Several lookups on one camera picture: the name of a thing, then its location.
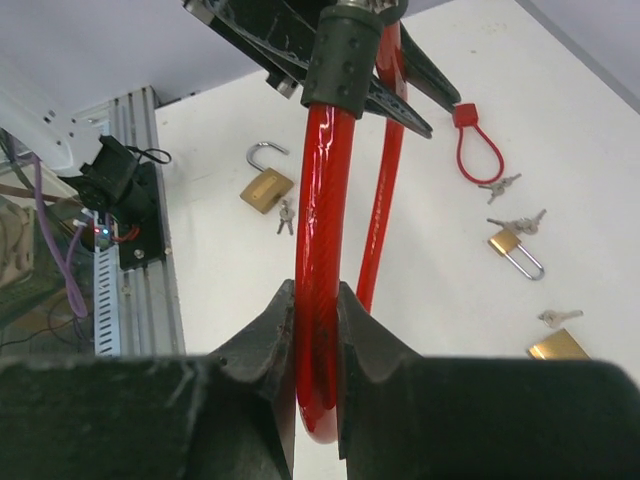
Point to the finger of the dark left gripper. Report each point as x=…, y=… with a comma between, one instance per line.
x=328, y=47
x=418, y=70

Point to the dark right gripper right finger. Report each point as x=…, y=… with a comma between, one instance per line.
x=402, y=415

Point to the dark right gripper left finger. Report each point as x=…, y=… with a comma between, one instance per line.
x=229, y=414

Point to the red thin-cable padlock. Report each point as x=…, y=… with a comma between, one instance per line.
x=472, y=142

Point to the thick red cable lock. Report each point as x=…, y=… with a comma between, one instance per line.
x=325, y=225

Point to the silver keys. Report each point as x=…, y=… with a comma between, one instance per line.
x=499, y=187

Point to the medium brass padlock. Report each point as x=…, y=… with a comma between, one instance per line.
x=560, y=345

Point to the key of medium padlock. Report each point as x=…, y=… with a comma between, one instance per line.
x=554, y=319

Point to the small brass long-shackle padlock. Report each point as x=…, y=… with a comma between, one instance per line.
x=507, y=240

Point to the large brass padlock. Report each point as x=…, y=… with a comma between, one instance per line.
x=270, y=186

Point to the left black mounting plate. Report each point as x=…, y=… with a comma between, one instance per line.
x=142, y=241

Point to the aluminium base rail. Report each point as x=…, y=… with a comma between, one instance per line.
x=148, y=316

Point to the white slotted cable duct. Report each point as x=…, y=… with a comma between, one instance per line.
x=107, y=339

